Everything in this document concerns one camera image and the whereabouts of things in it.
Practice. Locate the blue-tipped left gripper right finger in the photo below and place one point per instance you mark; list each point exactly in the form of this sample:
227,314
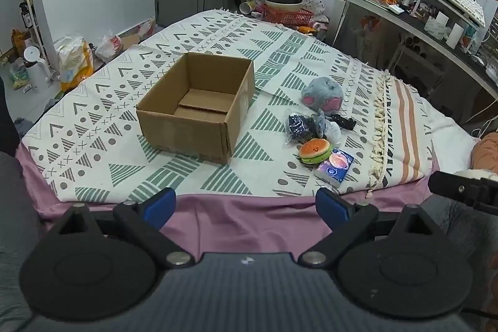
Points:
349,225

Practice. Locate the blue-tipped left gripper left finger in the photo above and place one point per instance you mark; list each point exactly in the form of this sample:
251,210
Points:
142,222

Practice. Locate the blue tissue pack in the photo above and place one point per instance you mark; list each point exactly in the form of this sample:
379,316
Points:
334,169

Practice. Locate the hamburger squishy toy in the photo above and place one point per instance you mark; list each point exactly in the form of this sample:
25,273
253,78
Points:
315,151

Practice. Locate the white shiny pouch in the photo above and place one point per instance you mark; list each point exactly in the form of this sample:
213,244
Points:
333,133

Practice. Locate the black stitched fabric toy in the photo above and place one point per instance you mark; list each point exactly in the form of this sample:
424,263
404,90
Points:
342,122

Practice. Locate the black sequin pouch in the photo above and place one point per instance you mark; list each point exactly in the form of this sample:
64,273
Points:
298,127

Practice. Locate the grey pink plush toy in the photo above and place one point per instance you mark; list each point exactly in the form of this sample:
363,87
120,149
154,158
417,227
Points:
323,93

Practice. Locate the grey blue felt toy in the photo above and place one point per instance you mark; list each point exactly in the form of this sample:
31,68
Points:
320,123

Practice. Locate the pink bed sheet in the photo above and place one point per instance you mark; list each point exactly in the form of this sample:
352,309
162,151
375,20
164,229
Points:
231,223

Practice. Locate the patterned white green blanket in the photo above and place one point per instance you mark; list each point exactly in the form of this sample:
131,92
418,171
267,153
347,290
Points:
89,147

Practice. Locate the open cardboard box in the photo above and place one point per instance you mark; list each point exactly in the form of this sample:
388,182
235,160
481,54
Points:
199,106

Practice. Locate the white desk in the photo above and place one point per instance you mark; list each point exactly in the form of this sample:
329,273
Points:
411,25

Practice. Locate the white plastic bag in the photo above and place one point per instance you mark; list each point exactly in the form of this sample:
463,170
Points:
109,48

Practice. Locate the yellow white pet food bag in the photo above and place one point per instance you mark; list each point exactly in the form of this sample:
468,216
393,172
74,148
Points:
75,60

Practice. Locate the white kettle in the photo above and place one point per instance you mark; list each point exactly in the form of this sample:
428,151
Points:
37,69

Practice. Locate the red plastic basket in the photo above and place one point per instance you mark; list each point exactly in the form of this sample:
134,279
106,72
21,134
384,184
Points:
276,16

